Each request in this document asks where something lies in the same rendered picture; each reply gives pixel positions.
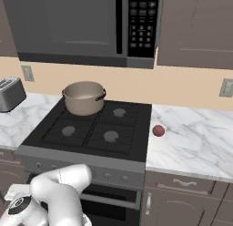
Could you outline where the silver oven door handle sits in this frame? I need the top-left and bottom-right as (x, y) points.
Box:
(79, 191), (142, 211)

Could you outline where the brown drawer front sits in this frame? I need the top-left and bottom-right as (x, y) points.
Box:
(0, 149), (30, 194)
(145, 169), (218, 197)

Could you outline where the silver cupboard door handle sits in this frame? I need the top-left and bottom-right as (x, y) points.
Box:
(145, 191), (152, 216)

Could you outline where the grey microwave oven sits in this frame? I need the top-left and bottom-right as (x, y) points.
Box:
(1, 0), (165, 70)

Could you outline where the silver drawer handle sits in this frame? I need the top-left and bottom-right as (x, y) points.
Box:
(172, 178), (198, 188)

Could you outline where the red onion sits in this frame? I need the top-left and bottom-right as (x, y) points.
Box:
(152, 125), (166, 138)

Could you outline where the brown base cupboard door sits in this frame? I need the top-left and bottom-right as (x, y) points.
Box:
(140, 187), (214, 226)
(211, 180), (233, 226)

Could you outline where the beige cooking pot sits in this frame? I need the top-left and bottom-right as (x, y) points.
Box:
(61, 80), (107, 117)

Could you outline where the brown wall cupboard door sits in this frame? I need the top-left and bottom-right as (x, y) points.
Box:
(0, 0), (19, 58)
(157, 0), (233, 70)

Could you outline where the grey wall socket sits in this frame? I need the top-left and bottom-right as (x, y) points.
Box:
(21, 65), (35, 83)
(218, 77), (233, 98)

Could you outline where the black gas stove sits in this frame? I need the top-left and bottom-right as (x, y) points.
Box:
(15, 97), (153, 226)

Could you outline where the silver toaster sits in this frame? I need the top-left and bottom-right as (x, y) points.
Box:
(0, 77), (27, 113)

